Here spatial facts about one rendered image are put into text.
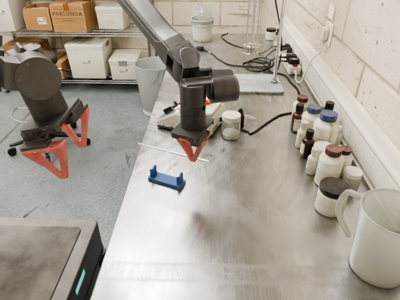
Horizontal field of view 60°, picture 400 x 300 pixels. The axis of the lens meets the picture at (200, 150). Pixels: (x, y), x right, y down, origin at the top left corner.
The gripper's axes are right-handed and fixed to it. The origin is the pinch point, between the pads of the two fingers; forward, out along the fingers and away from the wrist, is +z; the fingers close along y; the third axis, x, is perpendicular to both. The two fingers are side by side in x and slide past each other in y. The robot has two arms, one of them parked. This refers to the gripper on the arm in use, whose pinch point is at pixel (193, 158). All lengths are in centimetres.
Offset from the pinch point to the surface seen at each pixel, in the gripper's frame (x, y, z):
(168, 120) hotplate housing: 20.8, 24.7, 6.4
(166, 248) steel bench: -3.1, -20.1, 9.9
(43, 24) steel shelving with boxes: 224, 166, 26
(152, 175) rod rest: 11.6, -0.8, 8.5
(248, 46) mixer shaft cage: 9, 72, -7
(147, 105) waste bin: 113, 152, 75
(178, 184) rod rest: 3.6, -1.1, 8.8
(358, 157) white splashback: -37.9, 28.9, 6.9
